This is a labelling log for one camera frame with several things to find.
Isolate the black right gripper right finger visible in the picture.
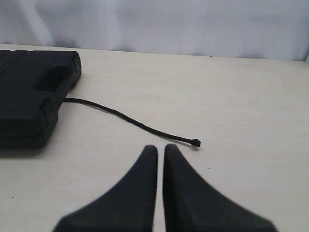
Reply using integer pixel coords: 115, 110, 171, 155
163, 144, 277, 232

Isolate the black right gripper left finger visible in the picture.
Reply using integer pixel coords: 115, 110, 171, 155
55, 145, 158, 232

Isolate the black braided rope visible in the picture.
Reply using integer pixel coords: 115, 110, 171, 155
64, 97, 201, 148

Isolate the black plastic case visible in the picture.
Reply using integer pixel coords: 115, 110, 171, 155
0, 50, 82, 149

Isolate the white backdrop curtain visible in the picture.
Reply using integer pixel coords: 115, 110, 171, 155
0, 0, 309, 61

